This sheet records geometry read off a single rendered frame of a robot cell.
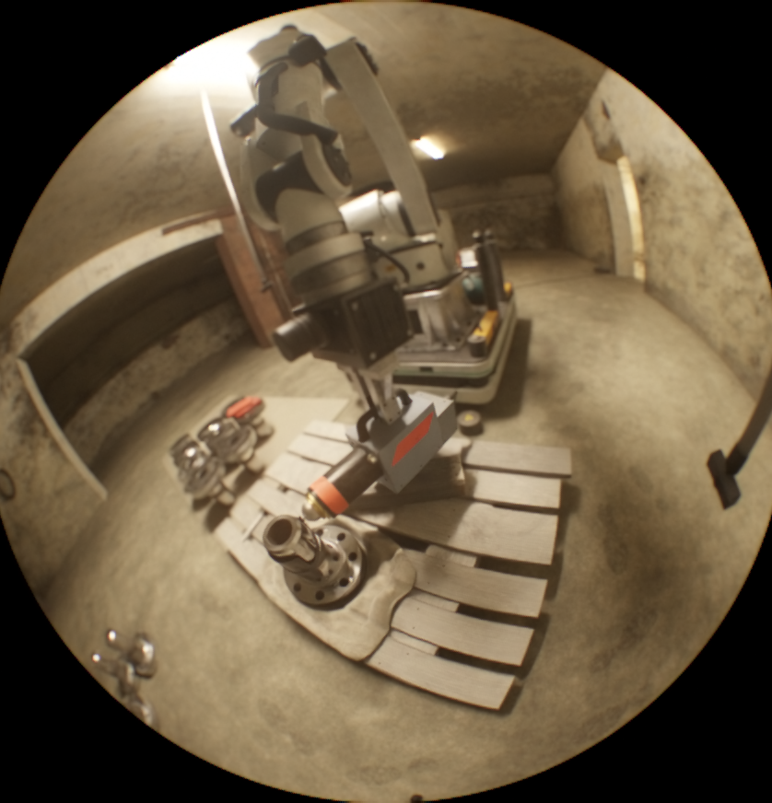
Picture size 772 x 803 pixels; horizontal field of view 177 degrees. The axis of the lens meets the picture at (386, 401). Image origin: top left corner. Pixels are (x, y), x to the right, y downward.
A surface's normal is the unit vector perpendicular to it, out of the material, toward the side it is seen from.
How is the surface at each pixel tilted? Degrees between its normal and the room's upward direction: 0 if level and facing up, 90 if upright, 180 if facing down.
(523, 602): 0
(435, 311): 90
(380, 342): 90
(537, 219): 90
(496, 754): 0
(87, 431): 90
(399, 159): 125
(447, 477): 0
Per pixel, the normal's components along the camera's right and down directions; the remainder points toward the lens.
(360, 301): 0.66, 0.23
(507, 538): -0.30, -0.79
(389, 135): 0.00, 0.94
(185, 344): 0.84, 0.04
